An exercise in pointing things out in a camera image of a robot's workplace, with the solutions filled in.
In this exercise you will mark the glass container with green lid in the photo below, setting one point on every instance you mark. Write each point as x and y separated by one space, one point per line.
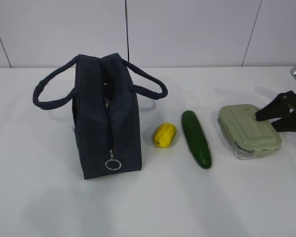
247 137

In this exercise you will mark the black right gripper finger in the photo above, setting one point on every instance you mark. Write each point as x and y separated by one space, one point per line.
286 124
283 106

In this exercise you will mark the yellow lemon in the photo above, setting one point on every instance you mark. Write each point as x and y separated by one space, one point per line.
164 135

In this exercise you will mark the green cucumber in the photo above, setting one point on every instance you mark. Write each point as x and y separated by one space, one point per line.
196 140

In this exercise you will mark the navy blue lunch bag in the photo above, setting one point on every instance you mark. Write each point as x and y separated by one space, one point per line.
105 111

